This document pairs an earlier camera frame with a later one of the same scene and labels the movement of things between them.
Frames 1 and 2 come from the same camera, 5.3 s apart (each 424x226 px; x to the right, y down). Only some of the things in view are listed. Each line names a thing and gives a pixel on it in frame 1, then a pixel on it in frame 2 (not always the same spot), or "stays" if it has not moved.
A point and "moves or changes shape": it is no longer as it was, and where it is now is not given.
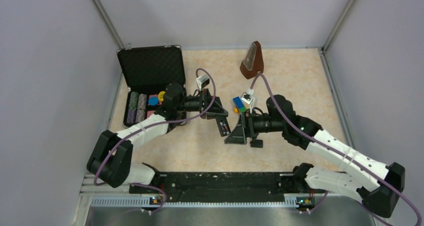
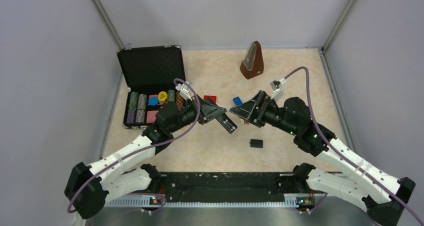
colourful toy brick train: (239, 106) stays
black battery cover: (258, 143) stays
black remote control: (223, 126) moves or changes shape
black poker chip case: (147, 70) stays
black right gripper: (244, 129) -> (249, 110)
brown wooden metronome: (253, 63) stays
